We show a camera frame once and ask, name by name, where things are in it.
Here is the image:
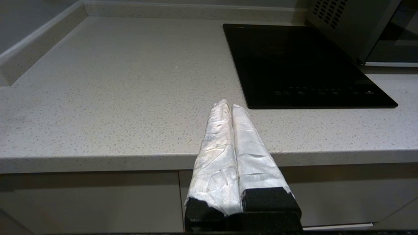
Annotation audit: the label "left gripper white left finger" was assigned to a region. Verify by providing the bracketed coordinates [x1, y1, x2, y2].
[185, 99, 243, 231]

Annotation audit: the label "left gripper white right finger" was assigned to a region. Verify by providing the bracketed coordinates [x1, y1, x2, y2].
[231, 104, 302, 213]

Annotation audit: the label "silver microwave oven body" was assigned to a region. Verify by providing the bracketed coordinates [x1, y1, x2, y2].
[305, 0, 403, 65]

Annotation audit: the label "grey drawer front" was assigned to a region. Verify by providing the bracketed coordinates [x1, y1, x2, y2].
[179, 163, 418, 227]
[0, 170, 184, 234]

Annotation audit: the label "black induction cooktop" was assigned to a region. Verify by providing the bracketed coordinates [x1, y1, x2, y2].
[223, 23, 399, 110]

